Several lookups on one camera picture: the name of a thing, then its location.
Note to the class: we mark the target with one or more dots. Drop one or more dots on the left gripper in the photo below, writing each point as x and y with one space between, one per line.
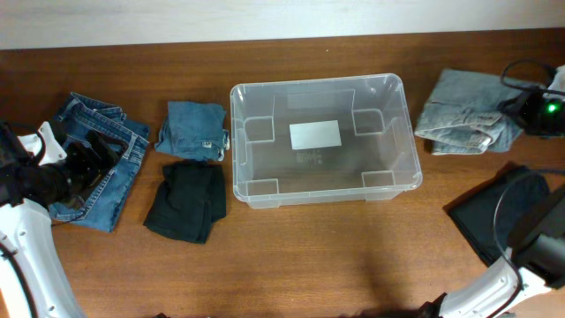
92 172

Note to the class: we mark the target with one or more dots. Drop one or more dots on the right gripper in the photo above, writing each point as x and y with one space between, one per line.
516 106

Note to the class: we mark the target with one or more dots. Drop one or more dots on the light blue jeans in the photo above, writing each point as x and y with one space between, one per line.
462 115

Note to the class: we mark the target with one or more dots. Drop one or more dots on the black shorts with red waistband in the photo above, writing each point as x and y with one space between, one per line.
497 204

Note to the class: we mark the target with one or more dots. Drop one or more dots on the black garment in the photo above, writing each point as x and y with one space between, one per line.
190 199

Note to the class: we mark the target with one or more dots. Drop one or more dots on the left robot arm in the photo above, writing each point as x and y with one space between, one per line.
62 171

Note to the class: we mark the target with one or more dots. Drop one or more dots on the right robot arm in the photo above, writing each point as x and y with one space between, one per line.
524 224

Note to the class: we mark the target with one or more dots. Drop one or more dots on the dark blue folded jeans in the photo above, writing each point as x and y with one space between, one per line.
103 207

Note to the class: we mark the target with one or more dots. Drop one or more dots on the small blue folded garment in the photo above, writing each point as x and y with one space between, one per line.
194 131

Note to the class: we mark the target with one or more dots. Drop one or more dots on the clear plastic storage bin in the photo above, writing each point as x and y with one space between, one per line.
377 160

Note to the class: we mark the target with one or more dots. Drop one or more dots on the white label in bin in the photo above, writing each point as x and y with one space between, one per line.
323 134

